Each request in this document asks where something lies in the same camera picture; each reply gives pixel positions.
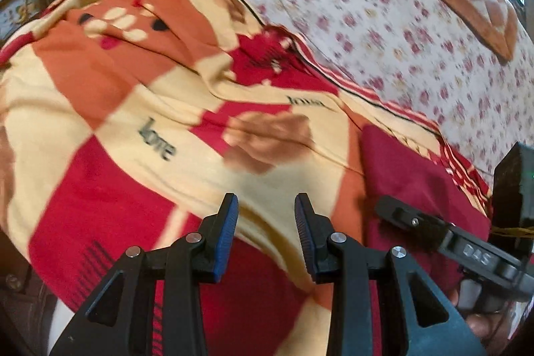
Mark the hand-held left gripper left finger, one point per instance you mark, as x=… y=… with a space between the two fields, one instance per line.
x=225 y=243

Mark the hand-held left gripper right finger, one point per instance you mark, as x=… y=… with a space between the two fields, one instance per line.
x=303 y=243

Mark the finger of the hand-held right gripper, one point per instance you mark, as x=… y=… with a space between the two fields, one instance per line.
x=421 y=226

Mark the maroon garment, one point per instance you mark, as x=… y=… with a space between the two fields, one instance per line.
x=413 y=181

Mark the person's right hand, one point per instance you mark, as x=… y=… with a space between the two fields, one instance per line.
x=475 y=324

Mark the red orange cream printed blanket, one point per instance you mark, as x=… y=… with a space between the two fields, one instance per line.
x=137 y=122

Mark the floral bedsheet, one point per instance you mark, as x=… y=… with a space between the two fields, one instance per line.
x=375 y=5

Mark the flower painted panel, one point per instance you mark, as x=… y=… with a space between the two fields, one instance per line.
x=21 y=7

